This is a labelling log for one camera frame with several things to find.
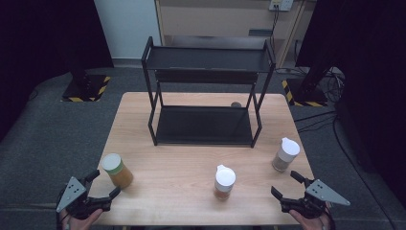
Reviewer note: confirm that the light wooden cabinet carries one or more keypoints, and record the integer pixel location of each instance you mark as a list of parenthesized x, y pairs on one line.
[(217, 19)]

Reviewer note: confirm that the small grey round disc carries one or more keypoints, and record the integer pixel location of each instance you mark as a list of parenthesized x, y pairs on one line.
[(236, 104)]

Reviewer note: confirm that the black metal two-tier rack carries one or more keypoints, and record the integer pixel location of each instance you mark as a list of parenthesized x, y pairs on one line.
[(204, 124)]

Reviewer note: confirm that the person's right hand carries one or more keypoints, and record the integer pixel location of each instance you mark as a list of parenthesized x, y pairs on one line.
[(311, 223)]

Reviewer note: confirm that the grey spice jar white lid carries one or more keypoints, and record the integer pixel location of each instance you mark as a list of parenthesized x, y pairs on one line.
[(285, 155)]

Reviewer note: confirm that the yellow spice jar green lid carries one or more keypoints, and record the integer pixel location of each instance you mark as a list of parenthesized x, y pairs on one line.
[(119, 174)]

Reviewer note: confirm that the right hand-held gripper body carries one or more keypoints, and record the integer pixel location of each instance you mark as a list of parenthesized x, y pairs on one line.
[(314, 198)]

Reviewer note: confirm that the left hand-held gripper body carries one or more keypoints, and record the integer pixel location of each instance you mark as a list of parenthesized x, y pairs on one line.
[(76, 198)]

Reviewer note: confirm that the black stand with striped base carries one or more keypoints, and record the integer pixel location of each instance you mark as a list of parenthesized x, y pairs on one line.
[(84, 87), (306, 92)]

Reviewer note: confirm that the person's left hand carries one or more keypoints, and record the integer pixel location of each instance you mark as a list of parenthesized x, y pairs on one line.
[(81, 223)]

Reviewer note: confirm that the white wall socket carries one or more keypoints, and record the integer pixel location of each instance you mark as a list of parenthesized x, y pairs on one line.
[(281, 4)]

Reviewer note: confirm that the red spice jar white lid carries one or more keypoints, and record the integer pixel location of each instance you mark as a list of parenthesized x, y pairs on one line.
[(224, 182)]

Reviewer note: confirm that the dark curtain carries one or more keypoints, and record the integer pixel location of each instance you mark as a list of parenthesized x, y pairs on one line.
[(41, 38), (370, 64)]

